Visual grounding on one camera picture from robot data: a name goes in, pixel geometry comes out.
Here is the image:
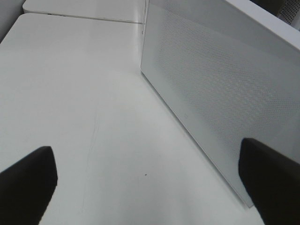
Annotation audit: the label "white microwave oven body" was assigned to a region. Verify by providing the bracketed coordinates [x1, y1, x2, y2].
[251, 0, 300, 28]

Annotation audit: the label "white microwave door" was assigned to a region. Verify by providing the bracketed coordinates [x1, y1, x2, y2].
[141, 0, 300, 207]

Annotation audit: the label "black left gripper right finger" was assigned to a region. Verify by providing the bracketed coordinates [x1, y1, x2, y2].
[238, 138, 300, 225]

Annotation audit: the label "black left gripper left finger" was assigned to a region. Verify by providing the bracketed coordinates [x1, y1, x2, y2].
[0, 146, 58, 225]

